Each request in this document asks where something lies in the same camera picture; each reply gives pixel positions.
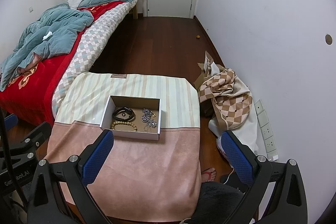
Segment beige checkered cloth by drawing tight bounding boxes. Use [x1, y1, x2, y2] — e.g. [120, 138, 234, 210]
[198, 68, 254, 132]

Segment white red-print plastic bag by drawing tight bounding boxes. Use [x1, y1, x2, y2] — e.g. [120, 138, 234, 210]
[217, 139, 231, 161]

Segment white cardboard box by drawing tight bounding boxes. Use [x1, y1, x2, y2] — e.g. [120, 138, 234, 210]
[100, 95, 161, 141]

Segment black smart band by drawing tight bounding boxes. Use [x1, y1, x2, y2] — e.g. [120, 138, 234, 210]
[112, 106, 136, 121]

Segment person's foot in red sandal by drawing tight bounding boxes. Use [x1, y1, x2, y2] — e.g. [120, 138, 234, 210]
[202, 168, 218, 182]

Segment checkered cloth pile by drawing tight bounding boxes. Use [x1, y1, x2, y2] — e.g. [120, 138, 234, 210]
[209, 64, 260, 153]

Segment black cable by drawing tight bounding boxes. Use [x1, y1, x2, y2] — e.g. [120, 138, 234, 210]
[0, 109, 28, 214]

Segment wooden bead bracelet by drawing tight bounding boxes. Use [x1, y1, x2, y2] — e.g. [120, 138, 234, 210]
[110, 120, 138, 132]

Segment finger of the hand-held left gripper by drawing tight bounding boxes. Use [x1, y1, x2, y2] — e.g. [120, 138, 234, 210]
[8, 122, 51, 161]
[5, 113, 19, 131]

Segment thick silver chain bracelet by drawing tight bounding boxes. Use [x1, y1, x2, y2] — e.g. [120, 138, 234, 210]
[142, 108, 156, 122]

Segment wooden bed frame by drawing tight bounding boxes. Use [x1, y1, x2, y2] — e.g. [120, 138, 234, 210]
[131, 0, 145, 20]

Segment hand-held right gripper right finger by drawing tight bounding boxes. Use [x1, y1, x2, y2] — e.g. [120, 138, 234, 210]
[221, 130, 307, 224]

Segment pink striped tablecloth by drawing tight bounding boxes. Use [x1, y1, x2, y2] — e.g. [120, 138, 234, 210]
[46, 72, 201, 219]

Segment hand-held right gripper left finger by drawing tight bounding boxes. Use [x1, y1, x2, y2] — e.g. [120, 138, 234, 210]
[28, 130, 114, 224]

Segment checkered grey duvet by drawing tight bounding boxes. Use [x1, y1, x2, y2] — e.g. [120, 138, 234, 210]
[52, 2, 132, 115]

